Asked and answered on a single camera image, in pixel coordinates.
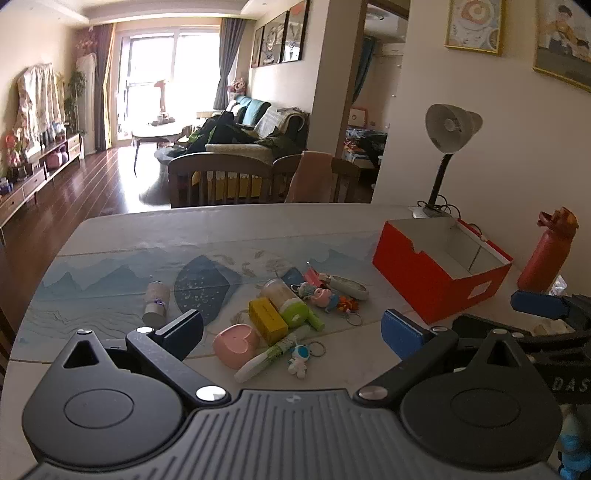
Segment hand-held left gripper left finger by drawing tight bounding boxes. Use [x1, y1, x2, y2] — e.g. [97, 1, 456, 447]
[34, 309, 232, 409]

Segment pink heart-shaped dish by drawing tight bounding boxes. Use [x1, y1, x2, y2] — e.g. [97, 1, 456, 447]
[212, 324, 260, 370]

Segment black framed wall picture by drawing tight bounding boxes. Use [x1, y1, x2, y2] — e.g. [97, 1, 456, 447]
[281, 0, 310, 63]
[261, 10, 289, 66]
[252, 25, 265, 69]

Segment beige sofa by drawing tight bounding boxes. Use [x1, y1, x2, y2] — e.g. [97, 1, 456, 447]
[203, 97, 310, 163]

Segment grey curtain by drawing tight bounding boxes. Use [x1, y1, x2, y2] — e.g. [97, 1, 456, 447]
[215, 17, 241, 109]

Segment small yellow box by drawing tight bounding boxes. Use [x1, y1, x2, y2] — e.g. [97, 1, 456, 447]
[248, 298, 289, 346]

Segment floral hanging garment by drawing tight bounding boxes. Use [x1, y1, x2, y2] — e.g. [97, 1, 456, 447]
[17, 64, 65, 144]

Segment white sofa blanket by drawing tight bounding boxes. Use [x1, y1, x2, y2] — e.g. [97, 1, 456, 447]
[256, 107, 308, 139]

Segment wooden tv cabinet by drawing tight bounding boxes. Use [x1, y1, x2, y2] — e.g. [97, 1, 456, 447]
[0, 134, 86, 232]

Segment pink towel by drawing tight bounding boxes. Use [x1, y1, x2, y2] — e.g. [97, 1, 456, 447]
[285, 151, 334, 204]

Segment wooden dining chair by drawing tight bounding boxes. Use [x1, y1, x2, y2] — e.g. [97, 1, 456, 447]
[167, 152, 273, 208]
[270, 152, 361, 204]

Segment red water bottle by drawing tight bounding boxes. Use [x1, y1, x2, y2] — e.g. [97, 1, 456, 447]
[517, 207, 579, 292]

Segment black lamp cable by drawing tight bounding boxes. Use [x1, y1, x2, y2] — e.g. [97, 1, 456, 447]
[418, 194, 462, 221]

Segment white oval case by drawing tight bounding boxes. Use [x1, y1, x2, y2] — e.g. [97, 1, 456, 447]
[329, 274, 370, 301]

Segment white standing air conditioner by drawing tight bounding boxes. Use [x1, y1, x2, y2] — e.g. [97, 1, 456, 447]
[76, 53, 98, 153]

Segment dark jacket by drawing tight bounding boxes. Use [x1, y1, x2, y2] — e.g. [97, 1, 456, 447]
[187, 113, 259, 153]

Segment oval coffee table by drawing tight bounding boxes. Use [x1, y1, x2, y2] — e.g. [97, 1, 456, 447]
[130, 122, 195, 176]

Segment astronaut keychain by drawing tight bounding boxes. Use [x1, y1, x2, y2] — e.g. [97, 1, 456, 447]
[287, 342, 326, 380]

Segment red artificial flowers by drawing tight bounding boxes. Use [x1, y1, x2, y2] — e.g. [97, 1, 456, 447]
[2, 131, 28, 167]

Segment red cardboard box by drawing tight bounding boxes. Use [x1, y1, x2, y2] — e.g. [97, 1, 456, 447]
[372, 217, 514, 324]

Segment purple curtain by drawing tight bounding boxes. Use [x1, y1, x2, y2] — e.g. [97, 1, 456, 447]
[95, 23, 116, 153]

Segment small pink pouch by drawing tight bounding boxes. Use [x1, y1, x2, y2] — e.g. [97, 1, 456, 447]
[302, 263, 331, 288]

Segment gold framed wall picture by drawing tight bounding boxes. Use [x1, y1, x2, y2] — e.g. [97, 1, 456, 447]
[444, 0, 505, 57]
[532, 0, 591, 93]

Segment small grey jar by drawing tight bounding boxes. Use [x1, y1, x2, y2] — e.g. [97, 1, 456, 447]
[142, 280, 171, 326]

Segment orange keychain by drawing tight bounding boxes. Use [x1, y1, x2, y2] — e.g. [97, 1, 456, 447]
[337, 295, 364, 326]

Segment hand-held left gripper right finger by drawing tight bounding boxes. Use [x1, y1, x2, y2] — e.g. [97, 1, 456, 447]
[355, 308, 550, 408]

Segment jar with green label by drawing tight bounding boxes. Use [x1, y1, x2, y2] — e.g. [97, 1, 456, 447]
[261, 278, 309, 328]

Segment green potted plant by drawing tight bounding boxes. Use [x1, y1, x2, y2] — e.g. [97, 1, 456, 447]
[65, 69, 86, 134]

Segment pink pig keychain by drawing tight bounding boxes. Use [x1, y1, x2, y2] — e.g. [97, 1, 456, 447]
[310, 287, 340, 313]

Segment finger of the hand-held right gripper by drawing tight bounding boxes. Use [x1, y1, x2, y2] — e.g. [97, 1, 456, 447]
[510, 290, 591, 330]
[451, 314, 591, 365]

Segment white desk lamp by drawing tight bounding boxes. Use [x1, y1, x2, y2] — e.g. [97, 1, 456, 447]
[411, 104, 484, 220]

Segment green and white tube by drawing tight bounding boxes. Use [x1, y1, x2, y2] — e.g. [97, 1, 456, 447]
[235, 323, 311, 384]

